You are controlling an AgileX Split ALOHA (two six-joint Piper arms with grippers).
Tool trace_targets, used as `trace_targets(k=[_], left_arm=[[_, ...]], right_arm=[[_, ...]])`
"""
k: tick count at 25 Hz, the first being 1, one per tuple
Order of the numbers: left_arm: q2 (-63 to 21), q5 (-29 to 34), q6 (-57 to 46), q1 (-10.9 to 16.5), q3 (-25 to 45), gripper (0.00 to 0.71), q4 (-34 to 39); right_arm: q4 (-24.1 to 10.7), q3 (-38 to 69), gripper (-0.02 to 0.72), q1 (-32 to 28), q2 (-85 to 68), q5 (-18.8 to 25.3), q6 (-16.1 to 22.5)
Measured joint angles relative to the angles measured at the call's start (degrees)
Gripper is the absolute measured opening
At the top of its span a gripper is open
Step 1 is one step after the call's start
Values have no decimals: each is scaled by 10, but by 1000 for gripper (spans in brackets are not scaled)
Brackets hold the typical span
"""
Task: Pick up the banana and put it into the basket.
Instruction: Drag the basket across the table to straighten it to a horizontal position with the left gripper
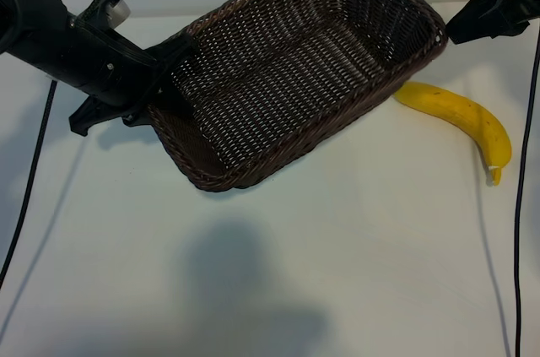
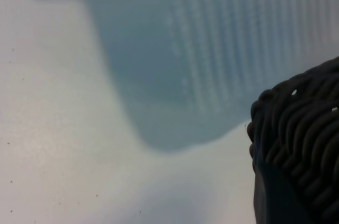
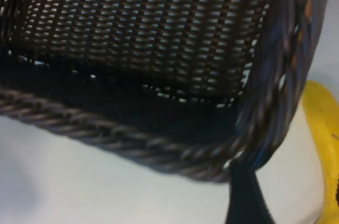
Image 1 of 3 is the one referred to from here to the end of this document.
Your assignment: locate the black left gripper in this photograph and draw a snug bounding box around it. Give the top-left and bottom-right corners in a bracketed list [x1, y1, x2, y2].
[54, 19, 196, 137]

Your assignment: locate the yellow banana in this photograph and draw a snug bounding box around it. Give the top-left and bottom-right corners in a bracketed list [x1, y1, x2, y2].
[392, 81, 514, 188]

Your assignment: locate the dark brown wicker basket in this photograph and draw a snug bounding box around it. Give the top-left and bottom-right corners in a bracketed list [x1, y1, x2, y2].
[145, 0, 448, 193]

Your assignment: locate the black braided cable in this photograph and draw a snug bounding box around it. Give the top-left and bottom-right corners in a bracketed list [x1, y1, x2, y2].
[0, 0, 140, 289]

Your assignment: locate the thin black cable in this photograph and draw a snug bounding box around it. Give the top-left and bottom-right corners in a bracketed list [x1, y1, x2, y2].
[512, 19, 540, 357]

